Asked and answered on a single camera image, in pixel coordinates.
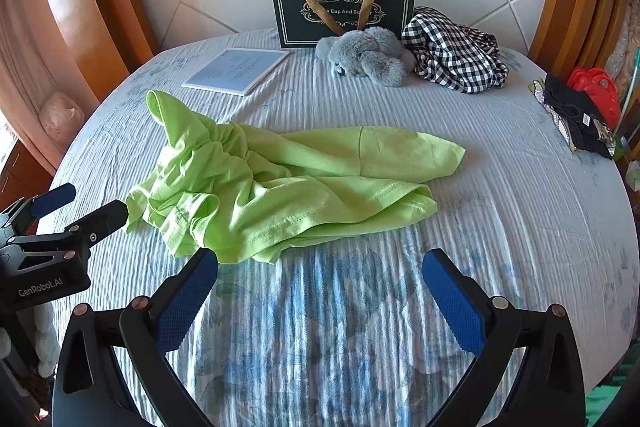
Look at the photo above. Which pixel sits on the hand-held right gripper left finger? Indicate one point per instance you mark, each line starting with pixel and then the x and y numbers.
pixel 185 302

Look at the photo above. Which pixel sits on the lime green t-shirt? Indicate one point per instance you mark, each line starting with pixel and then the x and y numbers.
pixel 280 187

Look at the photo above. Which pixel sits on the black white checked garment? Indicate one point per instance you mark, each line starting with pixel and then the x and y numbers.
pixel 450 52

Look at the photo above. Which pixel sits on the pink curtain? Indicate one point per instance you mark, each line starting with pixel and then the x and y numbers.
pixel 30 82

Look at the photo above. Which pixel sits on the wooden nightstand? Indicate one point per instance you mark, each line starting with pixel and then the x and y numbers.
pixel 20 172

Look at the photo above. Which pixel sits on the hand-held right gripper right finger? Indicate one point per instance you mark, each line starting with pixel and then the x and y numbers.
pixel 455 307

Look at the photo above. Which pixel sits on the striped light blue bedsheet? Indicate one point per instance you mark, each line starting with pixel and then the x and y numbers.
pixel 325 102

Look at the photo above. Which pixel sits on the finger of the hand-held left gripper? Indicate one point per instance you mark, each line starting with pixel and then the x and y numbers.
pixel 52 201
pixel 102 218

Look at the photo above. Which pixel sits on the black patterned garment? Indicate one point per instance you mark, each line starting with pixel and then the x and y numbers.
pixel 570 107

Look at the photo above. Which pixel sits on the grey plush toy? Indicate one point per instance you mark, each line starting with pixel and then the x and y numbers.
pixel 370 52

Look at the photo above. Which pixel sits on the white paper booklet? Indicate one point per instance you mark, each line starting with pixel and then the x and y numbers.
pixel 235 69

